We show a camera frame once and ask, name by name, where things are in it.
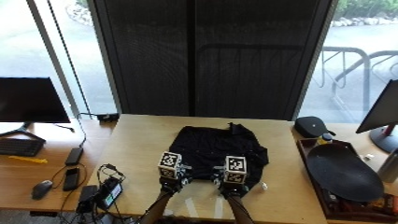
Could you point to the person's right hand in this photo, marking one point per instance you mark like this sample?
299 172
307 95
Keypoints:
231 188

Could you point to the person's left hand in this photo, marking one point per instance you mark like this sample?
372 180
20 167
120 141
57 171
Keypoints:
170 184

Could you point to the black garment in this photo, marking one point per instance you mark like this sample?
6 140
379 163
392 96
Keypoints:
215 146

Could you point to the white marker cube right glove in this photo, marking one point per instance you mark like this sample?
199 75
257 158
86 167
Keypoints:
234 169

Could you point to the white marker cube glove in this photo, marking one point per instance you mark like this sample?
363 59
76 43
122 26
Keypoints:
169 165
234 169

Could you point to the white marker cube left glove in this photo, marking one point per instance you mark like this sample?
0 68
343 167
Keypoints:
169 165

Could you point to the white tape strip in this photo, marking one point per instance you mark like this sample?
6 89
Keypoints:
218 207
191 207

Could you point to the small white tag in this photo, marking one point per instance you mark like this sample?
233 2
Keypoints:
263 185

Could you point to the black device with lit screen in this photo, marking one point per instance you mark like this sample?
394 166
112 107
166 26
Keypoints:
109 193

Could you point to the small black box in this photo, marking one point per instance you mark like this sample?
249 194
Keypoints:
85 199

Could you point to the black adapter with plug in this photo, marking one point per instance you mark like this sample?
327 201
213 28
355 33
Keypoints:
108 117

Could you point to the dark wooden tray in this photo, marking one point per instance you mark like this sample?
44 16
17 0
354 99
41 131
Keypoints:
327 199

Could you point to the black oval case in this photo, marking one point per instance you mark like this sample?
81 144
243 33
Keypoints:
311 126

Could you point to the black power brick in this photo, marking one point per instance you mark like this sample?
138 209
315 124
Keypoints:
73 156

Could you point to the black phone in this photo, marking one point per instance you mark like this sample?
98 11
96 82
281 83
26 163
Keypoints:
70 179

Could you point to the black oval dish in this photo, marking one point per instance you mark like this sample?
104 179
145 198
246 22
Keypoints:
343 172

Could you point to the black computer mouse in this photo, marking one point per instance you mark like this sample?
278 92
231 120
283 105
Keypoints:
41 189

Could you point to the small white clip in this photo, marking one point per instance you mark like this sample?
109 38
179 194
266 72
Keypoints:
367 157

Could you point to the black mesh window screen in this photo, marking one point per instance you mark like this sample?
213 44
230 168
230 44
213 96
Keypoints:
206 59

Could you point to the yellow flat strip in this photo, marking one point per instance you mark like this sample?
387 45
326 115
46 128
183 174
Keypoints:
28 159

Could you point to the black keyboard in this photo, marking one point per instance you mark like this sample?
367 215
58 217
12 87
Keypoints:
18 147

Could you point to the silver metal bottle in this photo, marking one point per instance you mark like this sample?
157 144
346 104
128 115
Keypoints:
388 166

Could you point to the dark monitor on round base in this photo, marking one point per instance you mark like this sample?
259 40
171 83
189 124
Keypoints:
380 112

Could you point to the black monitor with stand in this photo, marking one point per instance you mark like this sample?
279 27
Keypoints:
28 99

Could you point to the grey metal bicycle rack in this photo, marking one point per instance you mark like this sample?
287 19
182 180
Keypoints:
364 71
383 62

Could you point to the grey window frame post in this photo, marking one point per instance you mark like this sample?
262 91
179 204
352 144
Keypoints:
52 56

